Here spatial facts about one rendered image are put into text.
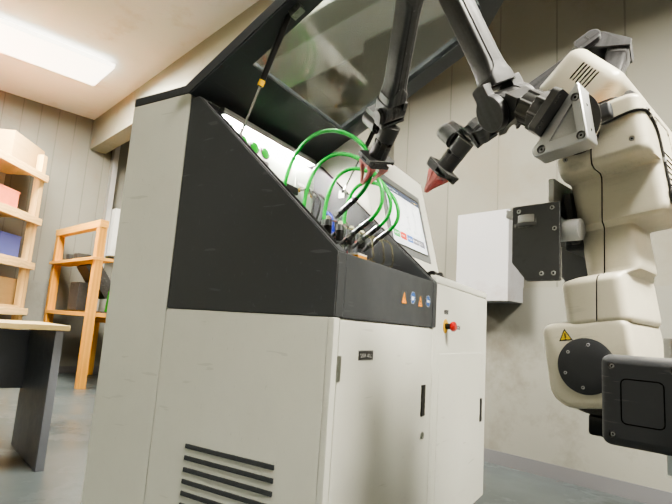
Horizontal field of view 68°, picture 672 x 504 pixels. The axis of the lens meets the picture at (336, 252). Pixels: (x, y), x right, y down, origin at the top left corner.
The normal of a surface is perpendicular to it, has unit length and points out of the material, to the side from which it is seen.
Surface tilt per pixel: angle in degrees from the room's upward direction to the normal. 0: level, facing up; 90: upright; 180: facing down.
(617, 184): 90
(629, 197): 90
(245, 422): 90
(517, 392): 90
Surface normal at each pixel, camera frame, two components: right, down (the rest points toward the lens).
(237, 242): -0.51, -0.16
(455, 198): -0.72, -0.15
